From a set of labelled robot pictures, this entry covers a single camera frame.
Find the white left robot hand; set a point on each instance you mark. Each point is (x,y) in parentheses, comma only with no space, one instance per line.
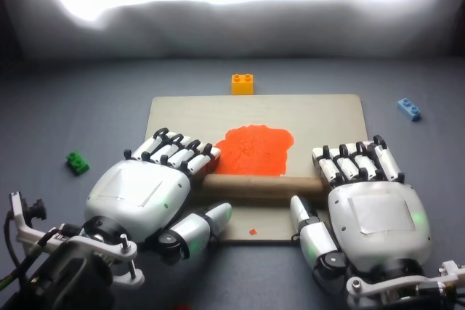
(134,197)

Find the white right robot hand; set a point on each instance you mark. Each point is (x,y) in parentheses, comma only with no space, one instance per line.
(378,223)

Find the wooden rolling pin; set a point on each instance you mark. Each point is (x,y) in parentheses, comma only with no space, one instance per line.
(261,184)

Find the green toy brick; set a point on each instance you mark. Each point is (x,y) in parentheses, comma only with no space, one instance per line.
(77,163)

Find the grey table cloth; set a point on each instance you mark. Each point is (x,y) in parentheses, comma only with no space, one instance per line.
(72,106)

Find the blue toy brick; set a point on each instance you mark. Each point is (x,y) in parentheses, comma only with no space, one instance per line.
(408,108)

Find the small orange dough crumb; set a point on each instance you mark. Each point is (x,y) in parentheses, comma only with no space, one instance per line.
(253,231)

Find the flat orange dough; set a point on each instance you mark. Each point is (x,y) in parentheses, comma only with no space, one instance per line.
(254,150)

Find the pale wooden board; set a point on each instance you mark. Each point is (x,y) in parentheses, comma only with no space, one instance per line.
(261,114)

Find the yellow toy brick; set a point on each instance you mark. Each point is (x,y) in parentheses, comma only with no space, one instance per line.
(242,86)

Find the white backdrop sheet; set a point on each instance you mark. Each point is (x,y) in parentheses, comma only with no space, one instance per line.
(218,34)

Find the white left camera bracket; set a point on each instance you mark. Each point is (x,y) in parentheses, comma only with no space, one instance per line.
(109,248)

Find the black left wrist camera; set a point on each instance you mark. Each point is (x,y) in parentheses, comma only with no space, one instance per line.
(36,210)

